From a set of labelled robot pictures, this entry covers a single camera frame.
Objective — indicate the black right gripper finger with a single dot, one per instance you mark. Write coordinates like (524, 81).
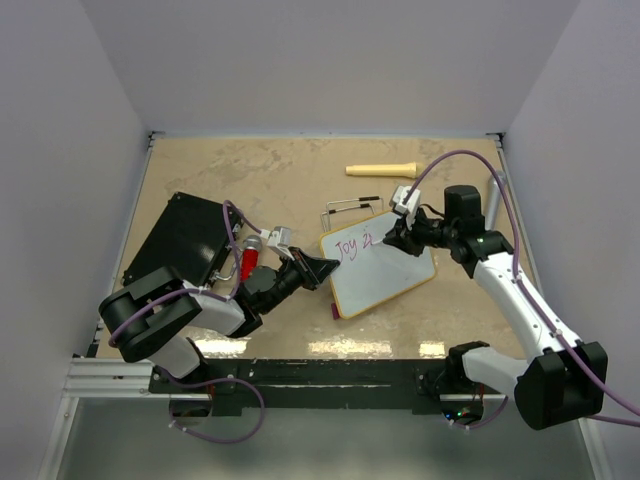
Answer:
(404, 244)
(401, 230)

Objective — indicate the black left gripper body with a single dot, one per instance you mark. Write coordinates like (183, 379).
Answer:
(289, 280)

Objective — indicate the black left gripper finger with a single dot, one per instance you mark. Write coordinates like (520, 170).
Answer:
(310, 279)
(314, 265)

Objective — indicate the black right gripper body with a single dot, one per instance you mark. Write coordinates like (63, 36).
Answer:
(431, 232)

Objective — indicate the pink marker cap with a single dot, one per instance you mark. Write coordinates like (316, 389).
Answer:
(334, 311)

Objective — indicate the yellow framed whiteboard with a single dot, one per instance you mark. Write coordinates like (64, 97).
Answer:
(370, 275)

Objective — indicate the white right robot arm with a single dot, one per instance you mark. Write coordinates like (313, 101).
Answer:
(559, 380)

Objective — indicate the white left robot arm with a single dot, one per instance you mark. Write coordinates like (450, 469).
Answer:
(145, 319)

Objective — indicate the red toy microphone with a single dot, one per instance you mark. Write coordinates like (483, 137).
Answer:
(252, 246)

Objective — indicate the cream toy microphone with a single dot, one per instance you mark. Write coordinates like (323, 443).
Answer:
(409, 170)

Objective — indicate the silver toy microphone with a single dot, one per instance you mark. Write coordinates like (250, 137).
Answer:
(493, 200)

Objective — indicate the black hard case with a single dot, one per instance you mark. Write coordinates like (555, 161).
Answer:
(189, 236)

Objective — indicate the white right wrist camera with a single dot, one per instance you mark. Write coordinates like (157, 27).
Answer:
(405, 202)

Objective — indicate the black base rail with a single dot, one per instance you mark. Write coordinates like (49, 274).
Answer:
(419, 386)

